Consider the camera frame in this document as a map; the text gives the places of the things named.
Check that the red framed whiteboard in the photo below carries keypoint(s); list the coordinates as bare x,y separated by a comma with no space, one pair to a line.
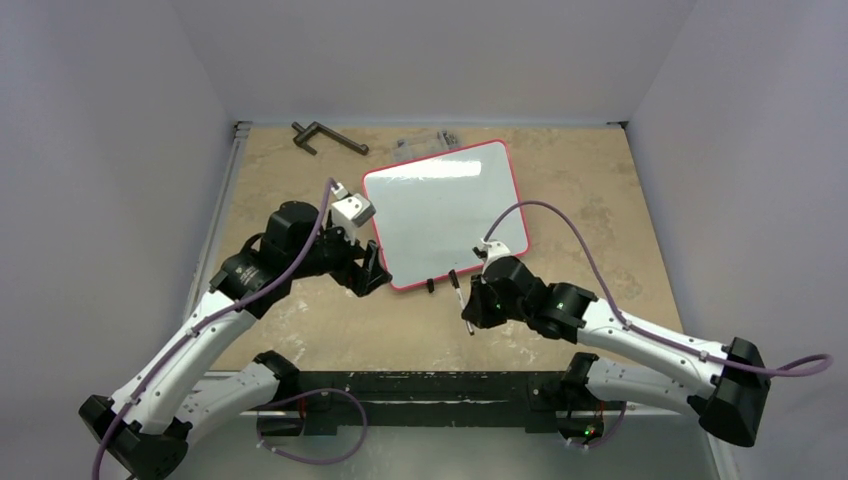
432,212

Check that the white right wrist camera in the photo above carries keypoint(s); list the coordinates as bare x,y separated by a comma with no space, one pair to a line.
488,251

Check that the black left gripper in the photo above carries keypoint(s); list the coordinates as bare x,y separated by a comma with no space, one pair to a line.
359,278

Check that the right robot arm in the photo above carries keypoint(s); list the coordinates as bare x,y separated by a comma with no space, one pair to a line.
722,384

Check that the white dry erase marker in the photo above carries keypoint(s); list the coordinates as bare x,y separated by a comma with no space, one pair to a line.
454,281

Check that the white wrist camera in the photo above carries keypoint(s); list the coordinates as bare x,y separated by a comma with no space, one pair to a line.
488,251
350,210

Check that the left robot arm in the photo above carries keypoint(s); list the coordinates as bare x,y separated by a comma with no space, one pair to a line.
149,424

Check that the clear plastic box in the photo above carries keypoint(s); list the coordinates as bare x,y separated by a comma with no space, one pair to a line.
424,145

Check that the aluminium frame rail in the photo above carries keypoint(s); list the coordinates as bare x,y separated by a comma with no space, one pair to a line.
206,265

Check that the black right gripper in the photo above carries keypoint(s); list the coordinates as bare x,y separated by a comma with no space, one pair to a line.
480,302

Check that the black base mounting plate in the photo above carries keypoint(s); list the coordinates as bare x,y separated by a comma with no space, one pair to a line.
533,401

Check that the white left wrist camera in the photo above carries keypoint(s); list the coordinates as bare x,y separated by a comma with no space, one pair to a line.
350,210

